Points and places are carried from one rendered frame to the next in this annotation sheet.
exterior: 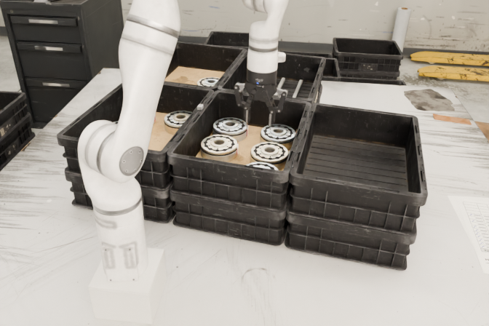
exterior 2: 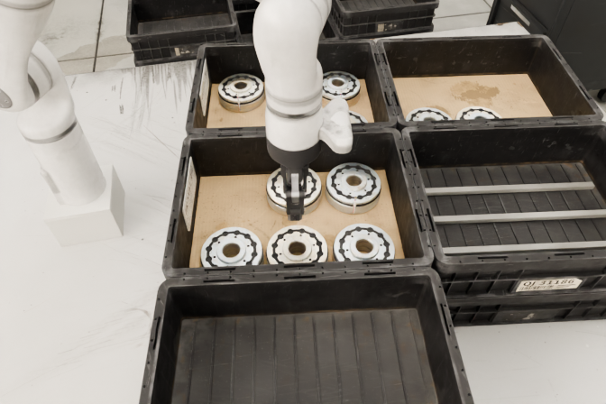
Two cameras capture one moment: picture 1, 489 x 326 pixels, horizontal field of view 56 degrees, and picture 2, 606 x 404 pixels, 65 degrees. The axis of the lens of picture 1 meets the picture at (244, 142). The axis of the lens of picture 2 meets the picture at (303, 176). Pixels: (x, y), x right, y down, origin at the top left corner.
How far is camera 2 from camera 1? 1.07 m
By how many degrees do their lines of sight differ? 57
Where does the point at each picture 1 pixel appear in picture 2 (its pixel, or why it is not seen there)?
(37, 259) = (137, 133)
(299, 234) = not seen: hidden behind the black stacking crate
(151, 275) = (68, 213)
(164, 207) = not seen: hidden behind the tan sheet
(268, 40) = (269, 92)
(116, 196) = (22, 117)
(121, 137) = not seen: outside the picture
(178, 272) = (133, 243)
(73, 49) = not seen: outside the picture
